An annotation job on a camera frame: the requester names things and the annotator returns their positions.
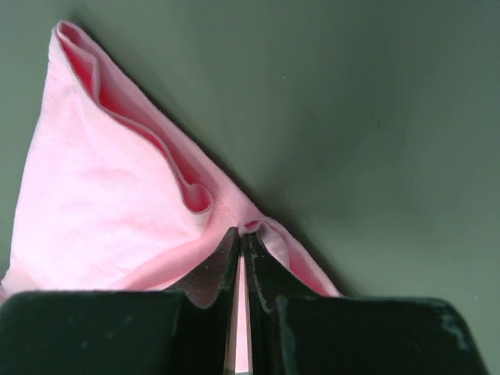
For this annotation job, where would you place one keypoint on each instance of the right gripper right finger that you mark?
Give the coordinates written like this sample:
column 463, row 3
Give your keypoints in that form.
column 294, row 330

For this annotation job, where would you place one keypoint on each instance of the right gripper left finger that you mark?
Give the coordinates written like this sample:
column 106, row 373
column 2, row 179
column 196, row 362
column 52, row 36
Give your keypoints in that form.
column 184, row 329

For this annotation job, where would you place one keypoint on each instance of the pink t shirt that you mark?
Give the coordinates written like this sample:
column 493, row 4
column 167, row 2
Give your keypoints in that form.
column 115, row 197

